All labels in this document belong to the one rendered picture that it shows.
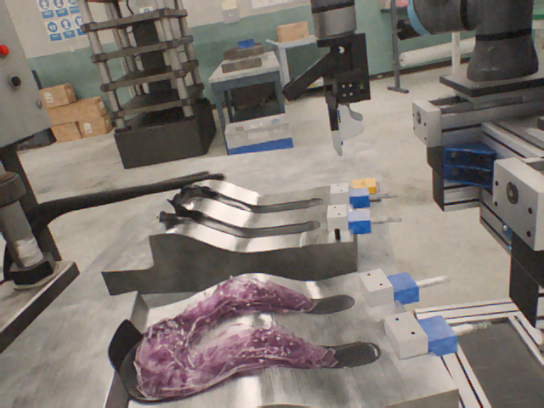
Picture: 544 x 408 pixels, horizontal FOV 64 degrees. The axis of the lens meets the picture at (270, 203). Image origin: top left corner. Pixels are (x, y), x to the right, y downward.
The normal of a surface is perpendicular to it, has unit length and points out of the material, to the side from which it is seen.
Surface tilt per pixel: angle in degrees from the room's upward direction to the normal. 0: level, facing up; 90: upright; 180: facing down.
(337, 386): 23
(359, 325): 0
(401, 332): 0
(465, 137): 90
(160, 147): 90
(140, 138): 90
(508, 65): 72
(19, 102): 90
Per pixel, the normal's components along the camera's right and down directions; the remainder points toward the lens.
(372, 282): -0.18, -0.90
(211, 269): -0.17, 0.42
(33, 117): 0.97, -0.09
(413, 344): 0.12, 0.38
